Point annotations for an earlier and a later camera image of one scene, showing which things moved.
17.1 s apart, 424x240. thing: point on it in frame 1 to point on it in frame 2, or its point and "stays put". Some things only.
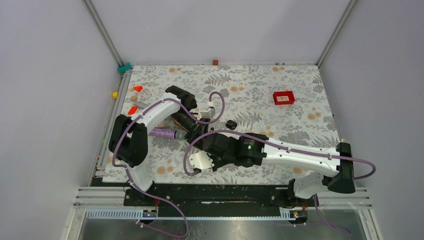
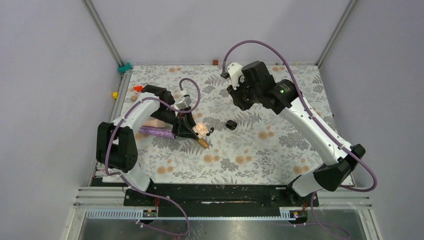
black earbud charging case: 231,124 stays put
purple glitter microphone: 167,133 stays put
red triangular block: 138,88 stays put
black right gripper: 217,164 to 235,95
